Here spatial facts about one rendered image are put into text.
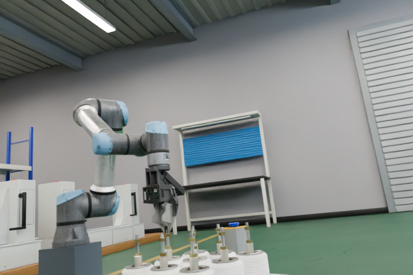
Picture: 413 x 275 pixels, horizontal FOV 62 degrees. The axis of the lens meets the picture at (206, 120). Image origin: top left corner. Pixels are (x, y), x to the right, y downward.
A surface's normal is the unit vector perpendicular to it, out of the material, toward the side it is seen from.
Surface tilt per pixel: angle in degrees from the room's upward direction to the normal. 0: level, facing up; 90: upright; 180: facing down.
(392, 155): 90
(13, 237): 90
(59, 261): 90
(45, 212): 90
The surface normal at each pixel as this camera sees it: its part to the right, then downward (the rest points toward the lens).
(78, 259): 0.94, -0.18
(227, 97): -0.33, -0.19
